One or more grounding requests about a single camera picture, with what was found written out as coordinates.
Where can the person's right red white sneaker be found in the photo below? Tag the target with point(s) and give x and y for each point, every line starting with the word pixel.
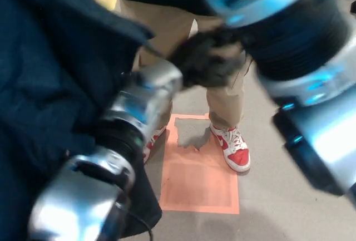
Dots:
pixel 156 138

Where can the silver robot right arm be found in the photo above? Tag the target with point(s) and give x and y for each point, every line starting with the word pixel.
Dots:
pixel 300 43

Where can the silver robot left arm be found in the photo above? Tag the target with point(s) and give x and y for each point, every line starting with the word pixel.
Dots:
pixel 144 93

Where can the person's left red white sneaker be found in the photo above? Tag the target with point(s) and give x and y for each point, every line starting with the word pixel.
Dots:
pixel 236 157

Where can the dark teal windbreaker coat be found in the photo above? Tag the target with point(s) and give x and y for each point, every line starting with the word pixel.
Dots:
pixel 41 57

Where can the orange square floor marker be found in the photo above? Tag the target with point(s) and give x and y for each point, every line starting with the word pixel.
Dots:
pixel 200 182

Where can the person's khaki trousers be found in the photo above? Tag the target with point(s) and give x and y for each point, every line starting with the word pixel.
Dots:
pixel 225 104

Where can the person's red white sneaker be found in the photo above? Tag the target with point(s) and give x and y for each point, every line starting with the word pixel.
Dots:
pixel 156 138
pixel 236 157

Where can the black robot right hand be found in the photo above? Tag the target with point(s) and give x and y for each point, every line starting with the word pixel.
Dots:
pixel 222 39

